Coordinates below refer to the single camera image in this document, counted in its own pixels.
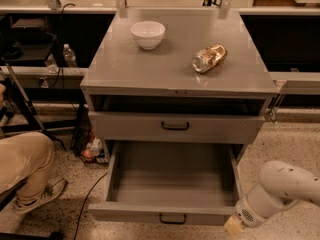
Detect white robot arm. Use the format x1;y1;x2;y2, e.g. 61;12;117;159
224;160;320;236

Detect clear water bottle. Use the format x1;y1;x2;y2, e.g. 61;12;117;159
63;44;78;68

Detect grey top drawer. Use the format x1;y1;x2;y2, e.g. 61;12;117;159
89;112;264;144

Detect grey sneaker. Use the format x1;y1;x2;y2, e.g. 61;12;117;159
13;178;67;214

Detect crushed gold can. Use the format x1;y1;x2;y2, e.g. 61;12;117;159
192;44;227;74

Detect black floor cable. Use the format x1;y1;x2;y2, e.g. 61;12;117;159
72;172;108;240

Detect person's leg in khaki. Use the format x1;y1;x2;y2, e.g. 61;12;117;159
0;132;55;205

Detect white ceramic bowl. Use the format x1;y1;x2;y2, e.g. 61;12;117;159
130;21;166;50

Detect grey drawer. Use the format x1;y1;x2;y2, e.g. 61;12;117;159
89;141;242;225
89;112;264;144

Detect grey metal drawer cabinet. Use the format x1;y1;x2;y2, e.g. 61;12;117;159
79;7;279;165

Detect black tripod stand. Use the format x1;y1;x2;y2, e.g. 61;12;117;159
0;59;78;150

